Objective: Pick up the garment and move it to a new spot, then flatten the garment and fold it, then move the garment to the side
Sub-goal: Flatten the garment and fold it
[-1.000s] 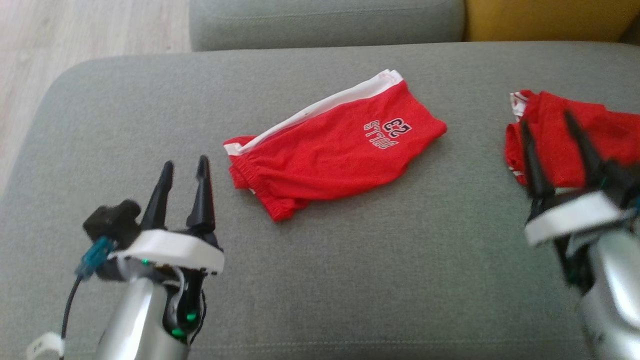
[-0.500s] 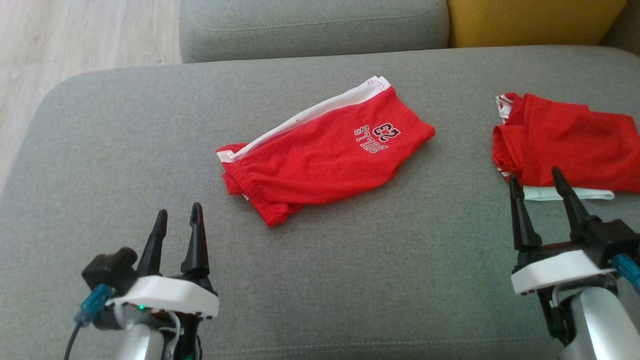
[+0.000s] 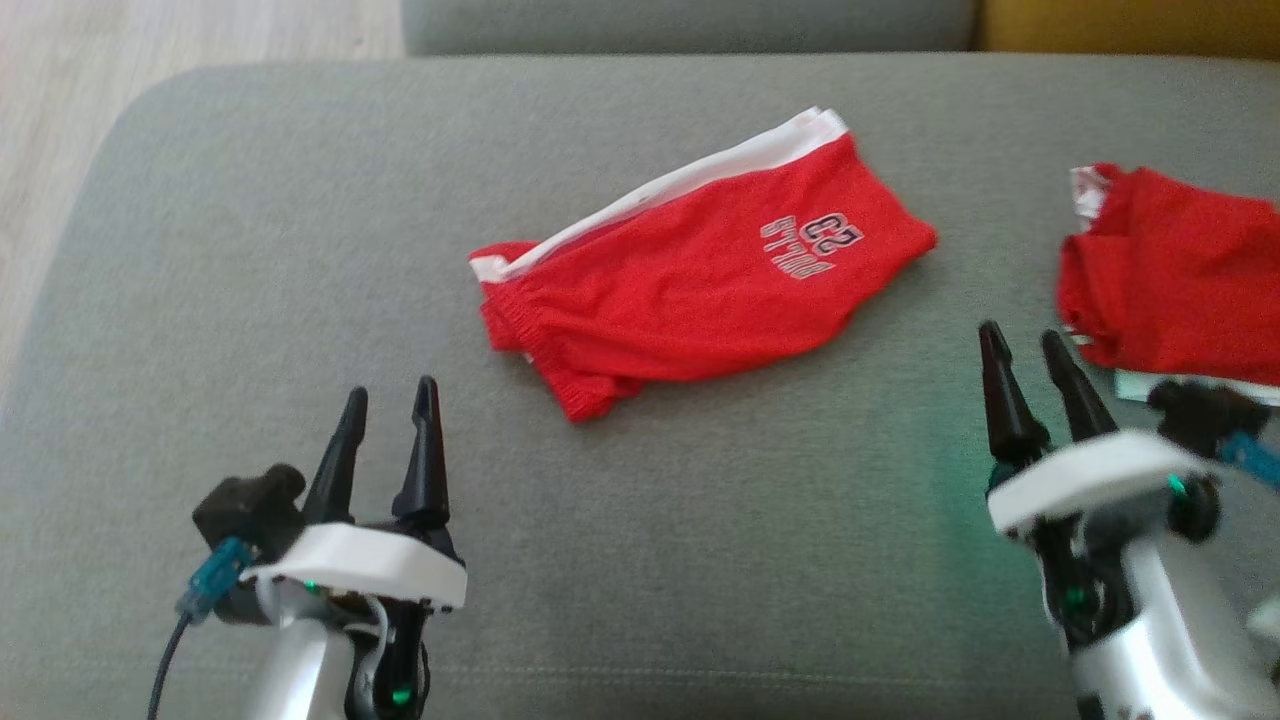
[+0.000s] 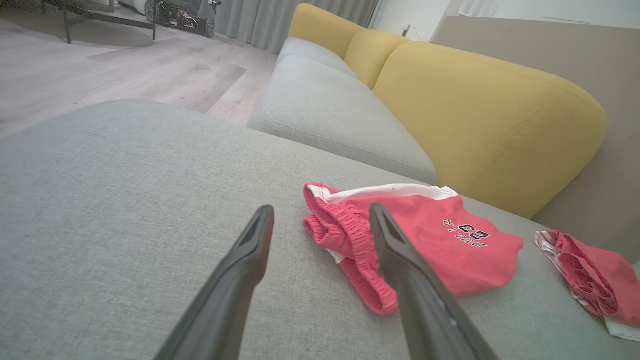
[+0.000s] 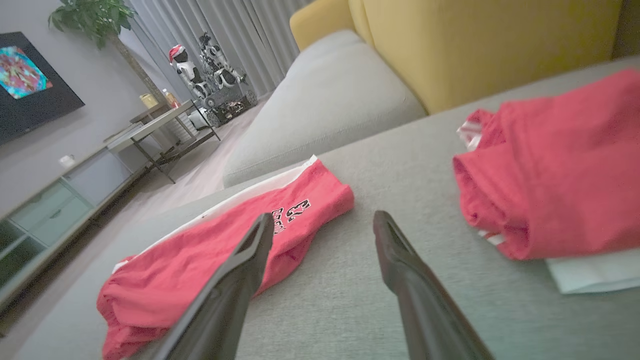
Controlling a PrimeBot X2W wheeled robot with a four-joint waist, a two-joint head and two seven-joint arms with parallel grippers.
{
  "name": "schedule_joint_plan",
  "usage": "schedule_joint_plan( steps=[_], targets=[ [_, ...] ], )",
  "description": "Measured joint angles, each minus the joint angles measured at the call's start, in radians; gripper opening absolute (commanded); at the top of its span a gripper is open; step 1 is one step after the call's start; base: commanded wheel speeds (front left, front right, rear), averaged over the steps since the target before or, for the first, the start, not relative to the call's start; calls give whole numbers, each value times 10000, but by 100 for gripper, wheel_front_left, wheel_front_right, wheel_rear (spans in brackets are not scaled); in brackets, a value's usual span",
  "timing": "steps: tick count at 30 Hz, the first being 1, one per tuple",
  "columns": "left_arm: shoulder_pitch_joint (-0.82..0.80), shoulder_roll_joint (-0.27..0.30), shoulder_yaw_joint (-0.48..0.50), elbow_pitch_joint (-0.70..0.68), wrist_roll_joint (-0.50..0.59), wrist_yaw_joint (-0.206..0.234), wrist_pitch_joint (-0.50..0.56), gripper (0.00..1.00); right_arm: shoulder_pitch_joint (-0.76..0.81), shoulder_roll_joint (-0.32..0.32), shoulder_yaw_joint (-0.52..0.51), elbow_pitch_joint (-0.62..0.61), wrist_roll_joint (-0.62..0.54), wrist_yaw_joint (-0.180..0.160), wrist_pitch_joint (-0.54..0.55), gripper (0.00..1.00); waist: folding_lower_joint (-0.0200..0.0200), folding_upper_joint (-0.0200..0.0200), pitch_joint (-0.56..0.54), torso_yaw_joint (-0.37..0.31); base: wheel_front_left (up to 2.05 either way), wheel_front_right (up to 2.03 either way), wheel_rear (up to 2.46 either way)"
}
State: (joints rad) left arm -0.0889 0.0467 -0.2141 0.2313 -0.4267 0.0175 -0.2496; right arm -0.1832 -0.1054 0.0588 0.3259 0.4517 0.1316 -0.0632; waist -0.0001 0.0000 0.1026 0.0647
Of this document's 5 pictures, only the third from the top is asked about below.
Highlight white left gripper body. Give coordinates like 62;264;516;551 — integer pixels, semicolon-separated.
240;520;468;613

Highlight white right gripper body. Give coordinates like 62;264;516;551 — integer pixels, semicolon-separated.
987;430;1221;537

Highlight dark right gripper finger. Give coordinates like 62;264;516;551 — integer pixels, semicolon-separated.
1040;330;1119;443
978;320;1051;466

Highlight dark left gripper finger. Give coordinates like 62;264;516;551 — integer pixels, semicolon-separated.
392;376;451;531
302;387;369;526

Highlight red white jersey shirt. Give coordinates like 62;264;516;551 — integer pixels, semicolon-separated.
1056;163;1280;407

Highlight red shorts white stripe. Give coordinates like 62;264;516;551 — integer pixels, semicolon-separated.
468;107;939;423

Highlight grey sofa seat cushion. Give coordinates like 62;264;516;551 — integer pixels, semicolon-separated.
0;53;1280;720

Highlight yellow cushion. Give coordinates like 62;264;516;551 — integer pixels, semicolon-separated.
976;0;1280;61

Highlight grey sofa back cushion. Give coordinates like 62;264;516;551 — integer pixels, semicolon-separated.
400;0;983;57

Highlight blue left camera connector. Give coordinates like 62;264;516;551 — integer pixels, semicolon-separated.
177;537;254;623

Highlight blue camera connector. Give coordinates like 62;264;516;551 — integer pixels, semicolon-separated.
177;537;254;623
1220;432;1280;493

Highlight blue right camera connector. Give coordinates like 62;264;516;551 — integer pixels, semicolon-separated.
1220;432;1280;493

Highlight black left camera cable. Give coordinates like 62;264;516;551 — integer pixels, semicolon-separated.
147;613;193;720

